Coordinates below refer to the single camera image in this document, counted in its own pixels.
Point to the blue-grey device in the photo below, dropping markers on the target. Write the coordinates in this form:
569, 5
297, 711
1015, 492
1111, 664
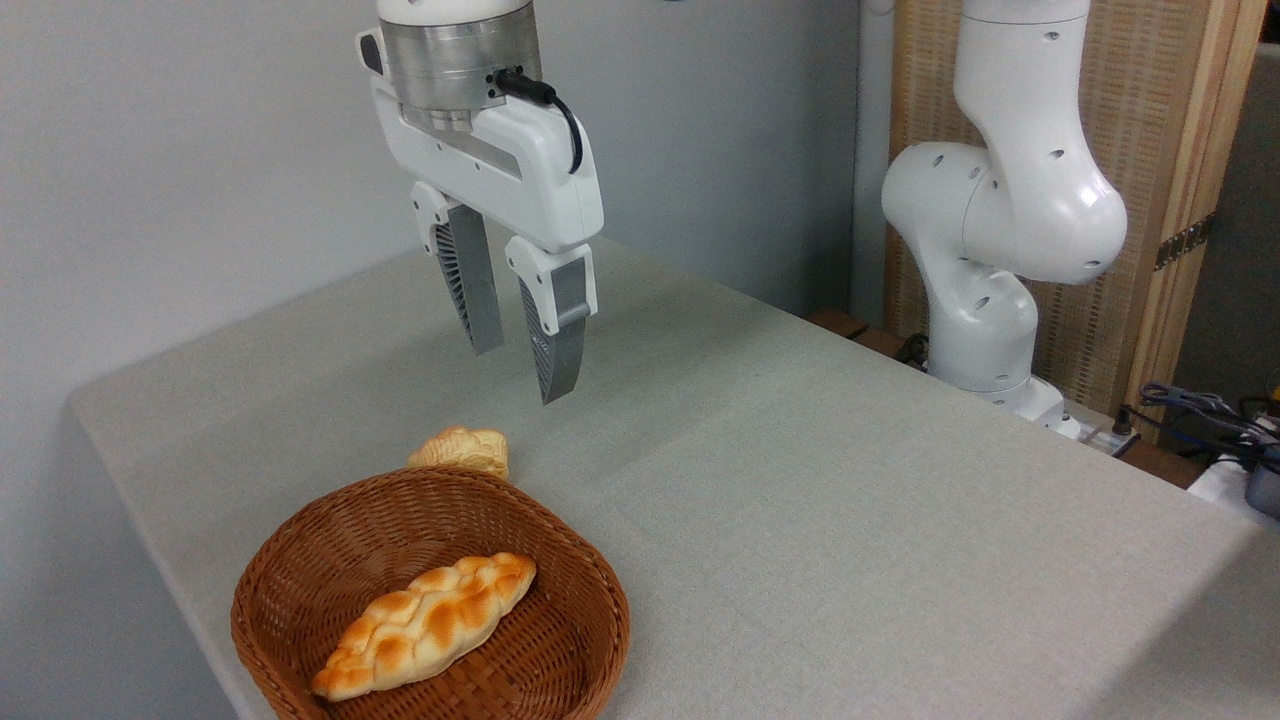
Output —
1265, 485

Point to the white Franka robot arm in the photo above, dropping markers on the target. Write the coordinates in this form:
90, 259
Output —
1010, 200

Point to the woven wood-framed folding screen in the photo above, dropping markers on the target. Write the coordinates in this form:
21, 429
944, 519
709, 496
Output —
1150, 120

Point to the metal screen hinge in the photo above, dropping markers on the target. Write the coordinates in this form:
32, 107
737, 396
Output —
1185, 240

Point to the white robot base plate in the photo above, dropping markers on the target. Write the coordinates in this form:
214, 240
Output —
1095, 435

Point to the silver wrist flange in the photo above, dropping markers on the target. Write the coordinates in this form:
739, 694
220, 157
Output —
440, 60

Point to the brown wicker basket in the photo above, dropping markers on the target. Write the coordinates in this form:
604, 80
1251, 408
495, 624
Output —
560, 650

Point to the grey tablecloth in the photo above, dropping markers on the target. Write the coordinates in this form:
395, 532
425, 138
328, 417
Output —
800, 520

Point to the long braided bread loaf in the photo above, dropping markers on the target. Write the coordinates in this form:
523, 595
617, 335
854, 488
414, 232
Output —
425, 625

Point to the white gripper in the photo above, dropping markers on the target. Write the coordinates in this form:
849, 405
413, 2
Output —
520, 170

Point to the white cloth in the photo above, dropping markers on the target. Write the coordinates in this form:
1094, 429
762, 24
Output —
1215, 485

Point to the small bread bun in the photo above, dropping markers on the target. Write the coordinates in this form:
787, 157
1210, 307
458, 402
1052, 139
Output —
465, 450

